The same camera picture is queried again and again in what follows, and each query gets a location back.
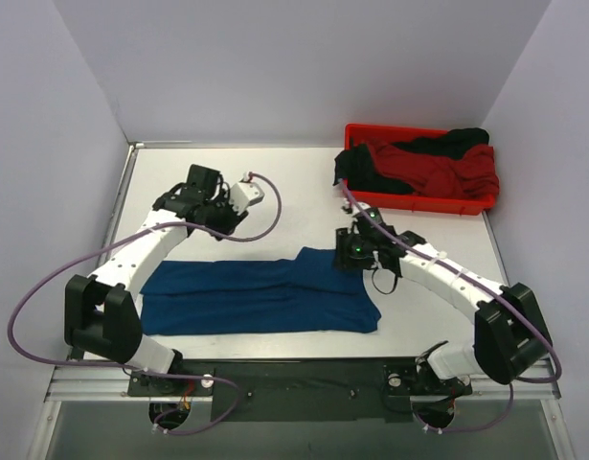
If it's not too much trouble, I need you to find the blue t shirt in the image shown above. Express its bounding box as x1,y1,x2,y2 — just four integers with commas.
141,247,381,335

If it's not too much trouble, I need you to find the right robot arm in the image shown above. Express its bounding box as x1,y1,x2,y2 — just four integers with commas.
333,223,552,392

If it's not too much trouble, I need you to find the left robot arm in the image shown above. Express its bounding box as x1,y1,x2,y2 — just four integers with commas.
64,165,264,395

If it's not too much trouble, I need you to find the black t shirt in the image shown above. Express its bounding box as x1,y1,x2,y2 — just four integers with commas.
333,127,492,196

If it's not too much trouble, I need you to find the red plastic bin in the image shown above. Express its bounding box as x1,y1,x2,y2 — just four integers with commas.
344,123,497,216

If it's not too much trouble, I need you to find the red t shirt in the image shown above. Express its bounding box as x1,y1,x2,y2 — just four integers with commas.
367,141,500,200

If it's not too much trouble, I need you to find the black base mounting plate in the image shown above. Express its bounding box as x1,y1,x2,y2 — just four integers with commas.
127,357,472,426

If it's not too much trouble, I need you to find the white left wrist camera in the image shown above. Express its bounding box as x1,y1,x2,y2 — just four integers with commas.
229,172,264,215

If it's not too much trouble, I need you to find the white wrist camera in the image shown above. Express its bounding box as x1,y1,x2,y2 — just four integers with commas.
341,199,384,230
229,172,264,215

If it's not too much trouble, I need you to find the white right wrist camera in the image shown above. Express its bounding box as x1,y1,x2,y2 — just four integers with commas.
341,199,384,230

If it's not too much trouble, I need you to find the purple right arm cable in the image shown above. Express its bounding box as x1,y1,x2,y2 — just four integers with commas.
338,177,562,436

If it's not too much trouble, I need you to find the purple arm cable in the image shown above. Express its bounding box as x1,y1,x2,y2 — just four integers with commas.
6,172,283,437
338,177,562,436

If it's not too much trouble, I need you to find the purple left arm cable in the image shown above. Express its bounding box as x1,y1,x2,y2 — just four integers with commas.
6,172,283,437

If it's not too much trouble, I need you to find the aluminium front rail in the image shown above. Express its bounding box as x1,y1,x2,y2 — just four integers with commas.
45,367,561,402

